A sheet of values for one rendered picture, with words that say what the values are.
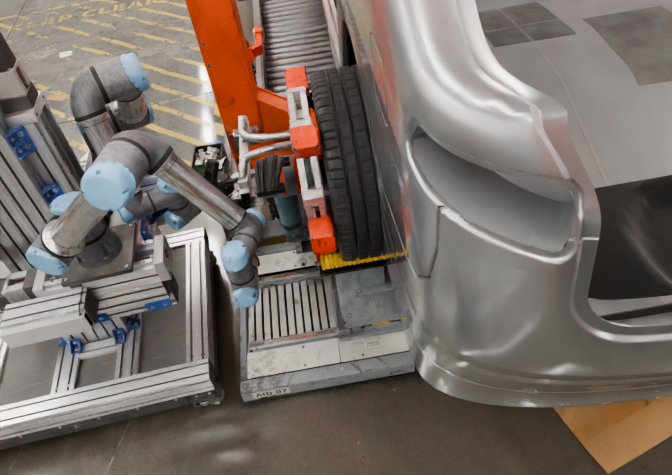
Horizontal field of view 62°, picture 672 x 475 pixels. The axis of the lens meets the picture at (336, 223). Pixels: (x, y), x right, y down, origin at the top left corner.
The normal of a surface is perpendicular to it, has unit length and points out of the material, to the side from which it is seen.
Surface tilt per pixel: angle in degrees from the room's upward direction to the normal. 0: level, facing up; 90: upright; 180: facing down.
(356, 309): 0
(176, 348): 0
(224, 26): 90
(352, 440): 0
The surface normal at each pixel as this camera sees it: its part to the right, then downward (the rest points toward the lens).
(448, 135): -0.71, 0.36
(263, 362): -0.11, -0.71
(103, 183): -0.08, 0.65
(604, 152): -0.07, -0.43
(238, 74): 0.13, 0.69
